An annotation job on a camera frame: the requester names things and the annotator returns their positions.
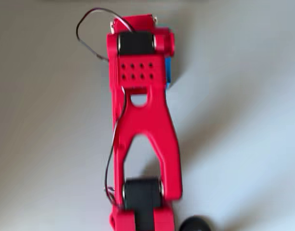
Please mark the red robot arm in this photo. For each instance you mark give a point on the red robot arm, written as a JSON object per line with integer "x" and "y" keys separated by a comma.
{"x": 147, "y": 120}

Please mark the blue box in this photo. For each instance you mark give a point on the blue box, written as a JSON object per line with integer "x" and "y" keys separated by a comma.
{"x": 169, "y": 69}

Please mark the black round object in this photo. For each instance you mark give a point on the black round object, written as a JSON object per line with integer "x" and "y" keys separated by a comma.
{"x": 195, "y": 224}

